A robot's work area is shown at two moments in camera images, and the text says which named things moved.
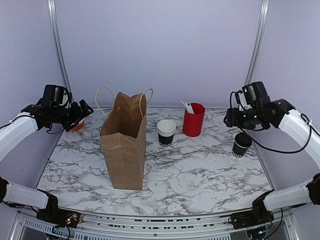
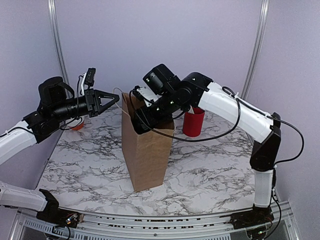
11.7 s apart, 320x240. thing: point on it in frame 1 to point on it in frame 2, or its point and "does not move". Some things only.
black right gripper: x=233 y=119 to x=143 y=112
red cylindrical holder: x=192 y=123 does not move
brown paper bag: x=123 y=135 to x=148 y=151
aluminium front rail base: x=281 y=225 does not move
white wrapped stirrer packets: x=188 y=107 does not move
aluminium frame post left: x=59 y=45 does not move
